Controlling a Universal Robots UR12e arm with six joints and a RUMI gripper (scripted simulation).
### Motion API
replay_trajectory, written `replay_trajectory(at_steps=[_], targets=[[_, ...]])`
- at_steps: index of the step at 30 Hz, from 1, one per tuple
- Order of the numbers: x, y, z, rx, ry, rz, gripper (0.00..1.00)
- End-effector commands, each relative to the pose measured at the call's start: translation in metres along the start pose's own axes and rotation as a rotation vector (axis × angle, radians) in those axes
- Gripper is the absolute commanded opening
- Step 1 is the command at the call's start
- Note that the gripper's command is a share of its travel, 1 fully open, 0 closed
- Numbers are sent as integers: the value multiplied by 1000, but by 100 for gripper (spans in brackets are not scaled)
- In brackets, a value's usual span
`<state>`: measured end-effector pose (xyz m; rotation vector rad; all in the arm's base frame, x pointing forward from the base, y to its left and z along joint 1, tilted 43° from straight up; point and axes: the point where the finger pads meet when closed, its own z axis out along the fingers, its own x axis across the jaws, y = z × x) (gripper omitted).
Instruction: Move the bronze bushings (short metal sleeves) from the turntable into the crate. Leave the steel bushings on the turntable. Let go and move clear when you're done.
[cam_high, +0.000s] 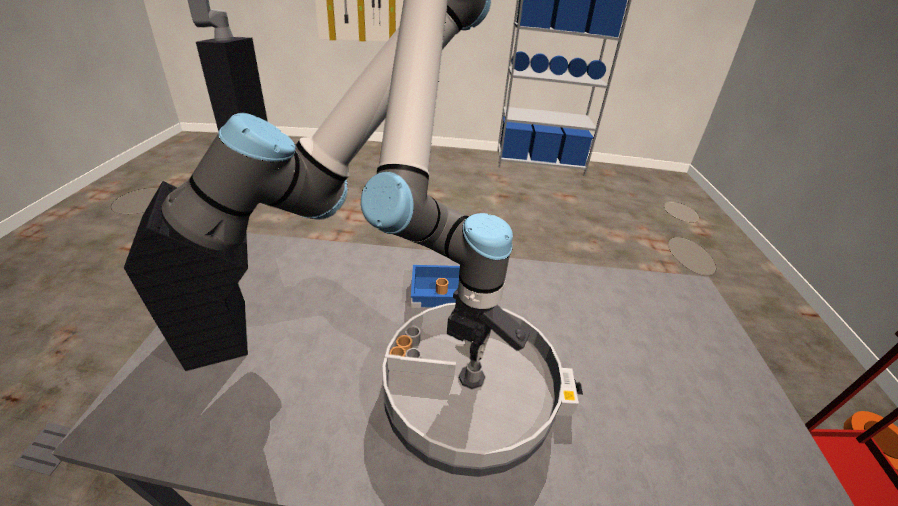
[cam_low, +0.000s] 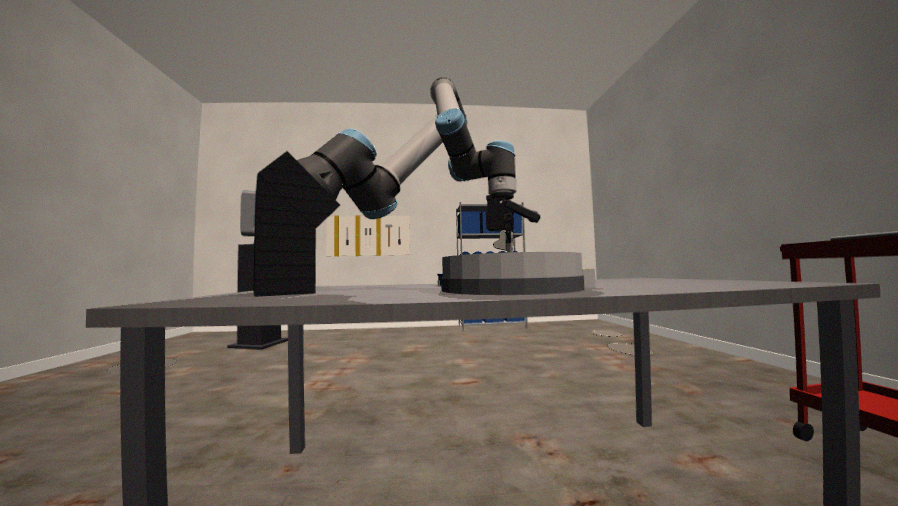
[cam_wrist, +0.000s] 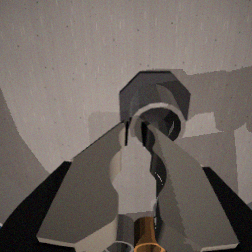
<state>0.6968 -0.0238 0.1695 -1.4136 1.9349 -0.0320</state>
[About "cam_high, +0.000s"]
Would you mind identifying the blue crate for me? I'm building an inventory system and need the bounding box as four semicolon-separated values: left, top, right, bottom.
411;265;460;308

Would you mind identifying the white round turntable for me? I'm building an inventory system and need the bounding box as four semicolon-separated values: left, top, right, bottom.
383;303;583;477

